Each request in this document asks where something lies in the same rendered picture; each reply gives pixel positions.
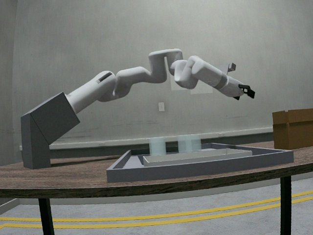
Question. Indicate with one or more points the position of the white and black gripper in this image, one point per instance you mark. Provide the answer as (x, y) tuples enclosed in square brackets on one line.
[(232, 89)]

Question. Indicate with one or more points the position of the brown cardboard box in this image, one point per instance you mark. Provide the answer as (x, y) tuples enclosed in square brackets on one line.
[(293, 129)]

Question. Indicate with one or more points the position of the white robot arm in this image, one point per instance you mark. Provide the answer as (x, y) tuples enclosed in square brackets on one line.
[(107, 87)]

